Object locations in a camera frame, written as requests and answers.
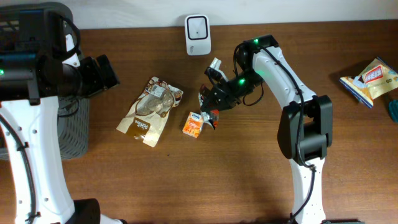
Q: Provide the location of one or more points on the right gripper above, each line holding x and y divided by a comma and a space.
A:
216, 94

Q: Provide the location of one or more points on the black red snack packet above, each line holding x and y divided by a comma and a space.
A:
212, 117

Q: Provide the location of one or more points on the orange tissue pack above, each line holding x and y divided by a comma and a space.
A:
193, 125

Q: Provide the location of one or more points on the brown cookie snack pouch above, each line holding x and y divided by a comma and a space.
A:
148, 115

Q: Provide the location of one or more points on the yellow wet wipes pack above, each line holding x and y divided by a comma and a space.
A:
375, 80

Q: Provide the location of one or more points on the blue mouthwash bottle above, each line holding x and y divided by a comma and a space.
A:
393, 110

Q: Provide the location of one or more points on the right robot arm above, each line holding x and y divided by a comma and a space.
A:
306, 123

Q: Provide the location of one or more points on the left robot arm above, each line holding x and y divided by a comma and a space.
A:
42, 62

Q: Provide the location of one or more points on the white barcode scanner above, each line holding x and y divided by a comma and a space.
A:
197, 35

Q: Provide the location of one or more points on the dark grey plastic basket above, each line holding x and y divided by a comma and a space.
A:
73, 112

